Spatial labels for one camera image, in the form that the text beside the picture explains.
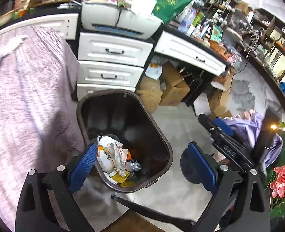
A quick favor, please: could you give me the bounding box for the white printer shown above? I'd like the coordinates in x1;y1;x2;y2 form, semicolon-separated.
81;3;162;40

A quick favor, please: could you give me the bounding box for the white drawer cabinet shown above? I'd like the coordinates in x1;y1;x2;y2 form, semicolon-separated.
77;32;153;100

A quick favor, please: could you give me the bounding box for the cardboard box under desk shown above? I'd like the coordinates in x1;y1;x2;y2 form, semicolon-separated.
159;61;190;106

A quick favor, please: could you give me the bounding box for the white desk drawer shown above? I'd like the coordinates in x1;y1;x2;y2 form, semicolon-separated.
154;31;226;76

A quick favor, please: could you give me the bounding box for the yellow foam fruit net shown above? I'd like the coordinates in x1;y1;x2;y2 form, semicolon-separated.
114;171;137;188

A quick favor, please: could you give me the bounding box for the beige paper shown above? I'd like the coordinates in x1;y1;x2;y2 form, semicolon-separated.
106;142;128;177

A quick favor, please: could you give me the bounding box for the white plastic milk bottle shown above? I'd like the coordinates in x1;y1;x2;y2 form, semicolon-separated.
97;136;119;176

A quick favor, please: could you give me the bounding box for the purple plastic bag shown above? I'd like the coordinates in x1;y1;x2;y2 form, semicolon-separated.
223;109;283;168

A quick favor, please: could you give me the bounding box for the black trash bin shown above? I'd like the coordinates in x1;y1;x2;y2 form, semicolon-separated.
76;89;173;194

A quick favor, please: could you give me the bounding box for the pink artificial flower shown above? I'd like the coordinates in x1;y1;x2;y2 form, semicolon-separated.
269;165;285;199

